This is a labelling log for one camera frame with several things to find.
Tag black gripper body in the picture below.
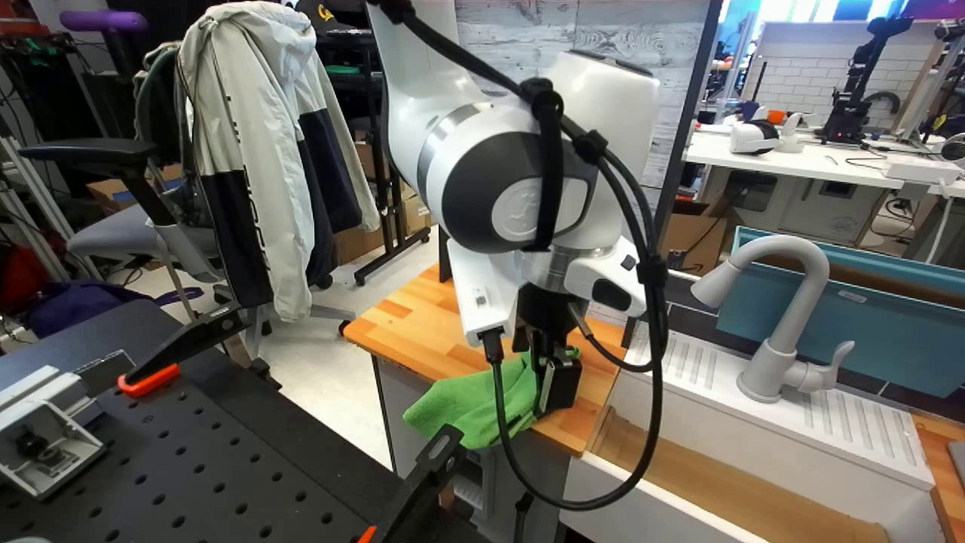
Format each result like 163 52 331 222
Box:
512 284 585 355

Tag green towel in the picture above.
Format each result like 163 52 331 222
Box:
400 349 553 455

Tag wooden top kitchen counter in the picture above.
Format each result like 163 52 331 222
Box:
341 264 965 543

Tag brown cardboard box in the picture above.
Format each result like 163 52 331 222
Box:
658 205 734 274

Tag black floor stand legs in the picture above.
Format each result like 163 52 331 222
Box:
348 168 447 289

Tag grey faucet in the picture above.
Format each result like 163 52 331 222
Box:
687 233 859 409

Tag white sink with drainboard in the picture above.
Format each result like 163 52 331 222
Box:
605 325 945 495

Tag white orange device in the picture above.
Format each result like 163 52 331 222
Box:
727 110 808 157

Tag grey stone look panel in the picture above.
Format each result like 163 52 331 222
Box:
450 0 711 194

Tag long white workbench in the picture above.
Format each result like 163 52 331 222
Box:
681 124 965 268

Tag teal plastic bin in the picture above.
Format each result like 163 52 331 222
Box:
715 223 965 404

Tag white grey jacket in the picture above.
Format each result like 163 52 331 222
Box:
179 0 384 325

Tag black perforated breadboard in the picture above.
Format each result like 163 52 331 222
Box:
0 297 403 543

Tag grey seat office chair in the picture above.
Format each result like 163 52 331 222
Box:
19 40 266 336

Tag purple fabric bag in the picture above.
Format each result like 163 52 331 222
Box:
25 282 137 342

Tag purple chair headrest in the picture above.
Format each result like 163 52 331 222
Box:
57 7 149 40

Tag grey metal stand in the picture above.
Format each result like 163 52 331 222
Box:
0 134 102 289

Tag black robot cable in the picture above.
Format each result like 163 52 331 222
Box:
394 0 674 517

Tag orange handled black clamp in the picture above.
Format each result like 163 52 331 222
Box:
115 306 253 403
356 424 466 543

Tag black metal frame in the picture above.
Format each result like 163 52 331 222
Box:
644 0 729 254

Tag metal corner bracket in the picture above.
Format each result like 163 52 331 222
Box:
0 403 107 503

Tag aluminium extrusion rail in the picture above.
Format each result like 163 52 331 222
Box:
0 348 133 439

